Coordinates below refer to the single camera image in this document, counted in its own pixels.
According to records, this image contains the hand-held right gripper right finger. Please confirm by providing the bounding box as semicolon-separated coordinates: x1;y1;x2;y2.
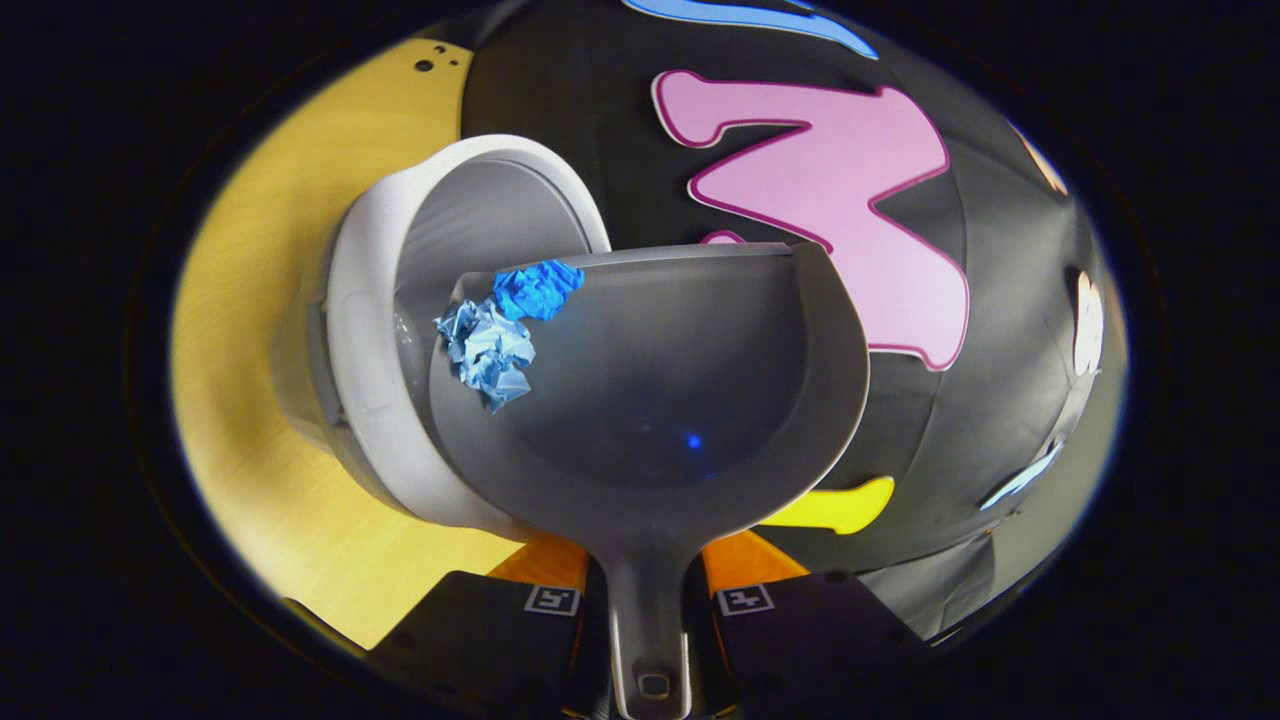
698;530;931;720

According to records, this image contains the grey plastic dustpan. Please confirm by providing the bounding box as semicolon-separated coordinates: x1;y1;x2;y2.
429;242;872;720

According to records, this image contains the grey ribbed garbage bin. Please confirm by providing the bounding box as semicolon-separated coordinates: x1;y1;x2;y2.
272;134;613;542

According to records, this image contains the black backdrop cloth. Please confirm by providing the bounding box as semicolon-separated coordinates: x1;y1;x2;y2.
458;0;1133;643

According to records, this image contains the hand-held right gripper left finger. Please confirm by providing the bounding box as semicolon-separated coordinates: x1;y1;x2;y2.
370;533;603;720

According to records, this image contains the light blue paper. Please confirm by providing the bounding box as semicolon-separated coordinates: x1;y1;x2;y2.
434;299;539;414

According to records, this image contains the dark blue paper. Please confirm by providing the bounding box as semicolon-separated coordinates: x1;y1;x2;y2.
491;259;587;324

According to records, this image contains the yellow wooden desktop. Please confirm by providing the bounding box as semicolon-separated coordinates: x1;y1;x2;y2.
168;38;591;653

